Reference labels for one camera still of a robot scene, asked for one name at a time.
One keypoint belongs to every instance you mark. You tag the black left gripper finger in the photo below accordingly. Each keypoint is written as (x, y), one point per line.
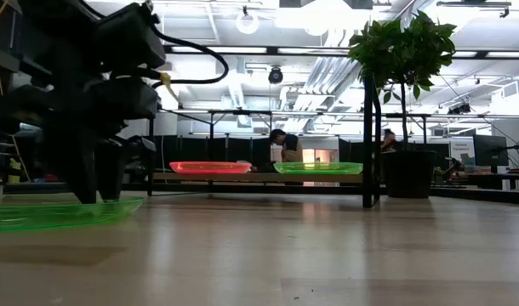
(85, 170)
(112, 170)

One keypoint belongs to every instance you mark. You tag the green translucent plastic plate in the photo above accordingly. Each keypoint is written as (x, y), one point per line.
(51, 217)
(319, 168)

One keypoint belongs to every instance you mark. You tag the orange translucent plastic plate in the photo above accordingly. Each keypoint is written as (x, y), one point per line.
(208, 168)

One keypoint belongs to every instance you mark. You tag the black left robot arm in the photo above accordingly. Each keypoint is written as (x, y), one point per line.
(51, 42)

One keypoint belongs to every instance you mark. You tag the wooden shelf black metal legs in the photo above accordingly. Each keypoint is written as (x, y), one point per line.
(259, 177)

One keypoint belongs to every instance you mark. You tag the black partition curtain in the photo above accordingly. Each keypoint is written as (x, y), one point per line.
(187, 153)

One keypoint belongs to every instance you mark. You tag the person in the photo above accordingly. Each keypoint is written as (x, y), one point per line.
(389, 140)
(289, 149)

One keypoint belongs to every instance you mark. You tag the green potted plant black pot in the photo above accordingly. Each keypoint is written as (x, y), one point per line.
(408, 174)

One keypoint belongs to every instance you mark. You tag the white printed sign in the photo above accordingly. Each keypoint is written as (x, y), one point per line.
(461, 151)

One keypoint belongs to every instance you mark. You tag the black computer monitor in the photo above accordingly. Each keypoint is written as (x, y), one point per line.
(491, 151)

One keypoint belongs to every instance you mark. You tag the black dome camera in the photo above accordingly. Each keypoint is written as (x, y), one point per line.
(275, 75)

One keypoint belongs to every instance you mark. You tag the black horizontal frame beam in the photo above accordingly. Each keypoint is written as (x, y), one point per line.
(310, 52)

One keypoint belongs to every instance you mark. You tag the black aluminium rig frame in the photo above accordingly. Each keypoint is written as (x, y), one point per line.
(480, 194)

